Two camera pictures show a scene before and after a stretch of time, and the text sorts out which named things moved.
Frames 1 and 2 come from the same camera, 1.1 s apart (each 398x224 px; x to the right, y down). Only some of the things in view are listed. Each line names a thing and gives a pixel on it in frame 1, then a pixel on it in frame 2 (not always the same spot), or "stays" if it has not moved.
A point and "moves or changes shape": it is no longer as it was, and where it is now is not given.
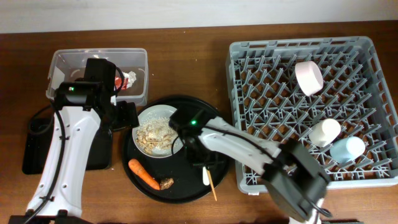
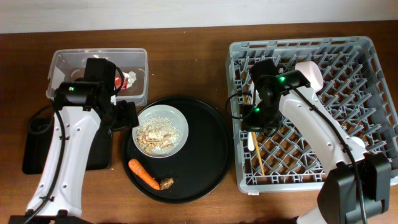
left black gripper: [128, 115] stays
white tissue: [132, 78] stays
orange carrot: [137, 168] stays
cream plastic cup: [322, 133] moves or changes shape
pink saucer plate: [309, 77] stays
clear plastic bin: [132, 70] stays
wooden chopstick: [212, 185] moves or changes shape
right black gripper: [216, 157] → [250, 124]
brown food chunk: [166, 183] stays
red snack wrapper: [118, 81] stays
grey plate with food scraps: [152, 133] stays
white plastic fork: [206, 179] moves or changes shape
